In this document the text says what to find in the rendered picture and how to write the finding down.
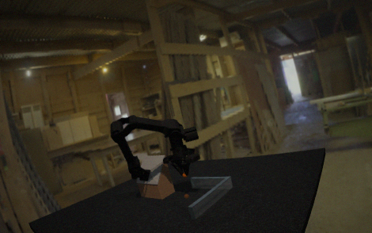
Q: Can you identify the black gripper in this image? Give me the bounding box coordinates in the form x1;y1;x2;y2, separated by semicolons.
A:
163;144;201;176

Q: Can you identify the grey low wall corner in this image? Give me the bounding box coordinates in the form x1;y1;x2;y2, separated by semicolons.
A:
191;178;233;218

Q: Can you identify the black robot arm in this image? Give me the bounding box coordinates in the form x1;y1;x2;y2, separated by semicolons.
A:
110;115;199;181

